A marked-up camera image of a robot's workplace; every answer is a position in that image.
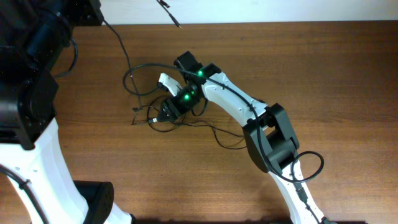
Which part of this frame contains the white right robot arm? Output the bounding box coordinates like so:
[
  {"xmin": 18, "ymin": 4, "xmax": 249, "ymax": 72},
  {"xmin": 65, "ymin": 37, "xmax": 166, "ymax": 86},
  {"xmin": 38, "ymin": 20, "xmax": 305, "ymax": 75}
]
[{"xmin": 154, "ymin": 52, "xmax": 329, "ymax": 223}]

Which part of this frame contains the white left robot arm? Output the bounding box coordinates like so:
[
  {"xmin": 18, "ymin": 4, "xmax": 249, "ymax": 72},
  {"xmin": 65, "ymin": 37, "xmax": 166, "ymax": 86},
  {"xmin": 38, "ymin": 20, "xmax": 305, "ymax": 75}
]
[{"xmin": 1, "ymin": 0, "xmax": 135, "ymax": 223}]

